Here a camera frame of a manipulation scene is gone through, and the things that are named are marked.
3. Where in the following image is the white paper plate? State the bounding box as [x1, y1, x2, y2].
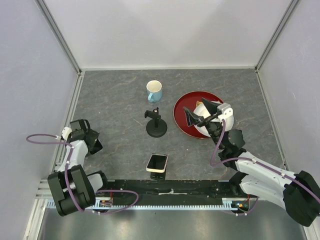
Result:
[193, 103, 234, 137]

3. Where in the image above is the dark phone with grey case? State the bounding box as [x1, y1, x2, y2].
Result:
[89, 139, 103, 155]

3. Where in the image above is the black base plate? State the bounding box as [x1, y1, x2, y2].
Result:
[106, 179, 248, 206]

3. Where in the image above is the blue mug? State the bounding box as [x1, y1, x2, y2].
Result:
[146, 80, 162, 103]

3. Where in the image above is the aluminium frame rail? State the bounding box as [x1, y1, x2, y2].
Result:
[35, 179, 53, 200]

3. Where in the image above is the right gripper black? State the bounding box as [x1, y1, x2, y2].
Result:
[183, 97, 225, 150]

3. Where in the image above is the black round-base phone holder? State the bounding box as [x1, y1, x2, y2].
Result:
[144, 107, 168, 138]

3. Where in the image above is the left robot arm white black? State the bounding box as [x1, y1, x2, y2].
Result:
[47, 119, 110, 217]

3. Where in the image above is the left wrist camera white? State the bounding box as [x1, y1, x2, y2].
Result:
[61, 126, 72, 140]

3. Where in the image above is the black folding phone stand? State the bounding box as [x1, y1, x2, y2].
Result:
[149, 156, 169, 180]

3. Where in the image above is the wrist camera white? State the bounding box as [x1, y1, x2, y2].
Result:
[61, 126, 72, 140]
[217, 102, 233, 121]

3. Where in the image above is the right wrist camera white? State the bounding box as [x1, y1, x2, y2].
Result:
[217, 102, 233, 121]

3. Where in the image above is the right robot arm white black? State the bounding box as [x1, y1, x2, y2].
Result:
[183, 98, 320, 227]

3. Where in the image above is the grey slotted cable duct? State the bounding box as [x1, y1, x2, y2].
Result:
[46, 198, 251, 210]

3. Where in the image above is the red round tray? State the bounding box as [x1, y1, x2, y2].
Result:
[173, 91, 223, 139]

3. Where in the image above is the phone with beige case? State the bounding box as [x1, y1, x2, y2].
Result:
[145, 154, 168, 174]

